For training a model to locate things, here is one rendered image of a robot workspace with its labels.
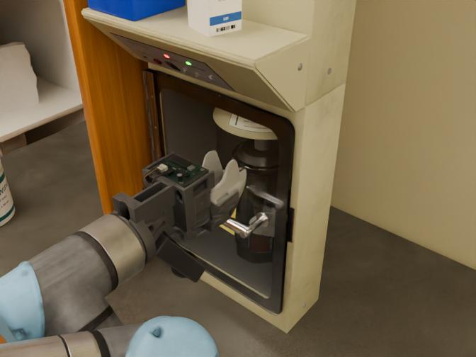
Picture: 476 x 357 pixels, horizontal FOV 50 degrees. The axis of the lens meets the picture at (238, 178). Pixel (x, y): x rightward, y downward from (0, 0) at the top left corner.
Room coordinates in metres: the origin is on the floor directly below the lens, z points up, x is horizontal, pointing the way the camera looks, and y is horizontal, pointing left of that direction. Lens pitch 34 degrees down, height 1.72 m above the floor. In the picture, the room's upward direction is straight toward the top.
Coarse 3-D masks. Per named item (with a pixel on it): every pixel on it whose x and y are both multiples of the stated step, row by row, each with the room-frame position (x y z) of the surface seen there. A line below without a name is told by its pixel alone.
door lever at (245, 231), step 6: (258, 216) 0.65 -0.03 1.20; (264, 216) 0.64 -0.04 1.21; (228, 222) 0.63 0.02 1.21; (234, 222) 0.62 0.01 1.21; (240, 222) 0.62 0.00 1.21; (252, 222) 0.63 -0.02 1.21; (258, 222) 0.63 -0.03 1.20; (264, 222) 0.64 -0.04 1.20; (234, 228) 0.62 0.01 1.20; (240, 228) 0.61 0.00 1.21; (246, 228) 0.61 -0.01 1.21; (252, 228) 0.62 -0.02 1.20; (240, 234) 0.61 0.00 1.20; (246, 234) 0.60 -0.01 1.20
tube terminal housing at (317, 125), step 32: (256, 0) 0.68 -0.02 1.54; (288, 0) 0.65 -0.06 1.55; (320, 0) 0.63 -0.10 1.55; (352, 0) 0.70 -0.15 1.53; (320, 32) 0.64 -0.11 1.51; (320, 64) 0.65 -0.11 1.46; (320, 96) 0.65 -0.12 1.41; (320, 128) 0.66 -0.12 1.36; (320, 160) 0.67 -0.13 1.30; (320, 192) 0.68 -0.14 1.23; (320, 224) 0.69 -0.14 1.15; (288, 256) 0.63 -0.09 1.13; (320, 256) 0.70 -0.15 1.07; (224, 288) 0.72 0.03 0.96; (288, 288) 0.63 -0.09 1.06; (288, 320) 0.62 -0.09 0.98
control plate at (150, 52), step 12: (120, 36) 0.72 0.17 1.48; (132, 48) 0.75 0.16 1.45; (144, 48) 0.71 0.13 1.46; (156, 48) 0.67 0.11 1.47; (168, 60) 0.70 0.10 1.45; (180, 60) 0.66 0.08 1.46; (192, 60) 0.63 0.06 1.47; (180, 72) 0.73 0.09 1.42; (192, 72) 0.69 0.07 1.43; (204, 72) 0.65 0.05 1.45; (216, 84) 0.68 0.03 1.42
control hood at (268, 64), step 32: (128, 32) 0.68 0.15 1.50; (160, 32) 0.64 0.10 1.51; (192, 32) 0.63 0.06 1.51; (256, 32) 0.63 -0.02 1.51; (288, 32) 0.63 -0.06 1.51; (224, 64) 0.58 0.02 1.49; (256, 64) 0.54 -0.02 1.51; (288, 64) 0.59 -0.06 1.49; (256, 96) 0.63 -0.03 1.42; (288, 96) 0.59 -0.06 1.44
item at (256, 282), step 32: (160, 96) 0.79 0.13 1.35; (192, 96) 0.74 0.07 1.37; (224, 96) 0.70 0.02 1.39; (160, 128) 0.80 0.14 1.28; (192, 128) 0.74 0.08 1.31; (224, 128) 0.70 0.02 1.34; (256, 128) 0.66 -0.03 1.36; (288, 128) 0.62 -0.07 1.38; (192, 160) 0.75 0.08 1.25; (224, 160) 0.70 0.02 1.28; (256, 160) 0.65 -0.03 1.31; (288, 160) 0.62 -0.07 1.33; (256, 192) 0.65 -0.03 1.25; (288, 192) 0.62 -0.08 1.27; (224, 256) 0.70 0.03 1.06; (256, 256) 0.65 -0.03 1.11; (256, 288) 0.65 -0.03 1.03
